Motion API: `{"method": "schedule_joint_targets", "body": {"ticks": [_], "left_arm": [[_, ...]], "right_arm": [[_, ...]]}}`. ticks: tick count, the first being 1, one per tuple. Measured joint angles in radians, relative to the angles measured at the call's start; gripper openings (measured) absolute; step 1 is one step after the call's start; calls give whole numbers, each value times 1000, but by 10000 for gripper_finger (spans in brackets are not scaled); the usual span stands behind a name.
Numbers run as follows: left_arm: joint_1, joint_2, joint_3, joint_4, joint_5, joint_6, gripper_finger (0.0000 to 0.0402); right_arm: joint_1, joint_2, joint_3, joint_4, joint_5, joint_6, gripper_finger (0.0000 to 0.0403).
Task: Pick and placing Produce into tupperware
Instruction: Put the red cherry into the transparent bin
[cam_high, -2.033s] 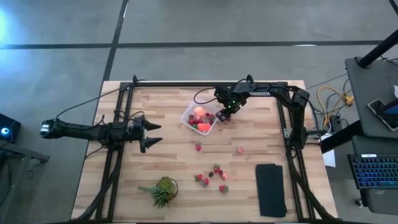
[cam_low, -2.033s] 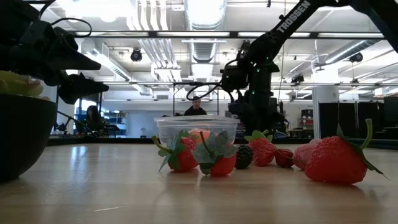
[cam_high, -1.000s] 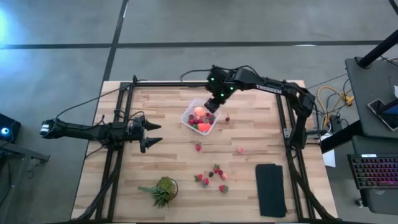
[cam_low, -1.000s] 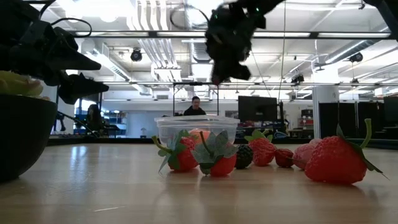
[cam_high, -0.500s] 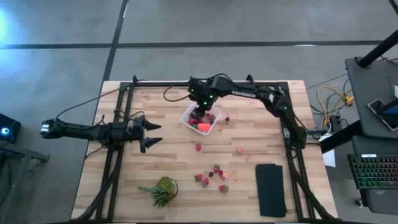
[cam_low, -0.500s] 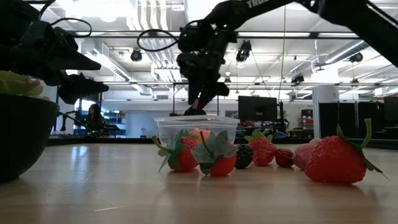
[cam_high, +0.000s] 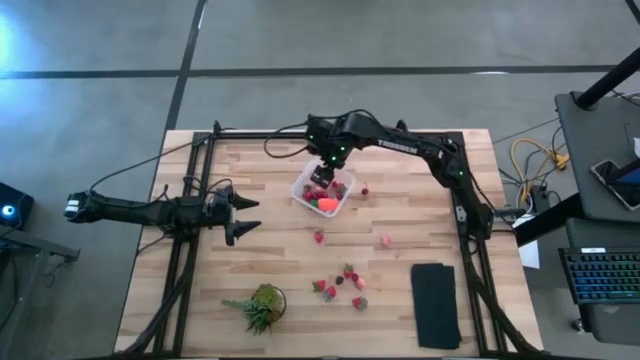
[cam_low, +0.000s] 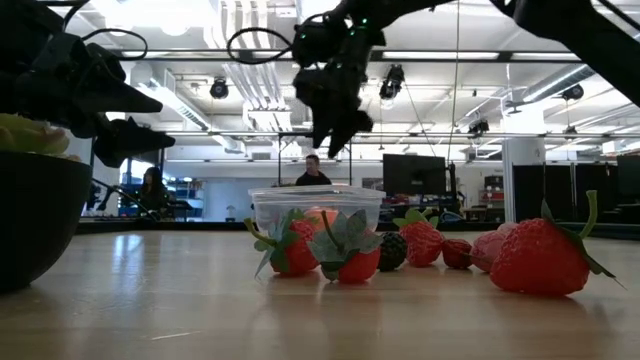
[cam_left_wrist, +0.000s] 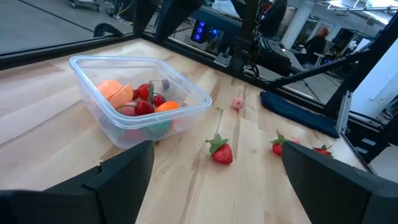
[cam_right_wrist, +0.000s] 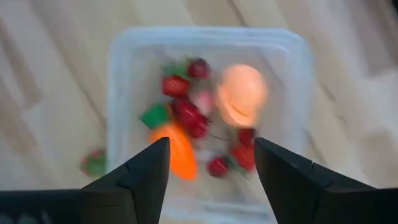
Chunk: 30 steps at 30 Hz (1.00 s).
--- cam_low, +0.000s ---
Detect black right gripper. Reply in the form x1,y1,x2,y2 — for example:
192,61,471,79
292,62,375,159

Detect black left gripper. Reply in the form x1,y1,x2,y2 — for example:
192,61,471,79
9,34,176,170

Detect red toy strawberry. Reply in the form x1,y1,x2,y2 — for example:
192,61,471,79
488,189,626,297
392,208,445,269
306,209,385,285
243,208,321,279

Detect dark toy blackberry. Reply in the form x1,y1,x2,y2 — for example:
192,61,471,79
377,231,409,274

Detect dark red toy raspberry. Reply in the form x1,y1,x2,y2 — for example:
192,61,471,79
441,238,474,271

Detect pink toy fruit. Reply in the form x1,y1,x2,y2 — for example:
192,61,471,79
469,221,520,274

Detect clear plastic tupperware container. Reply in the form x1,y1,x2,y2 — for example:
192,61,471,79
248,184,387,240

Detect seated person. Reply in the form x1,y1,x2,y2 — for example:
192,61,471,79
138,166,169,216

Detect black plant pot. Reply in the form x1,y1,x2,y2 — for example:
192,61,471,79
0,151,94,294

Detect black overhead light beam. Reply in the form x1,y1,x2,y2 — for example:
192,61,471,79
107,48,640,64

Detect white pillar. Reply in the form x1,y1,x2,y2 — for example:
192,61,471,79
501,137,547,224

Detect black partition panels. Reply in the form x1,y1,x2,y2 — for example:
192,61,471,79
512,163,617,224

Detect dark screen panel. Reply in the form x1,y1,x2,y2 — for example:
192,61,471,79
616,154,640,206

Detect black background rig frame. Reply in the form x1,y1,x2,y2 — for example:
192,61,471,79
277,131,354,187

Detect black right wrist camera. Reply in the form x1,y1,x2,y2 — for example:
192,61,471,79
291,18,351,69

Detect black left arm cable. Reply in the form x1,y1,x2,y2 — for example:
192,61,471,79
81,28,150,65

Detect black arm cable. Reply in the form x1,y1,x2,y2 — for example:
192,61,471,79
81,28,150,65
226,26,301,66

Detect black aluminium rig frame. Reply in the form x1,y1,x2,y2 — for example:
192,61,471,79
74,219,640,241

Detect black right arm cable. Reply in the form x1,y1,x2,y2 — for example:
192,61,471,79
226,26,301,66

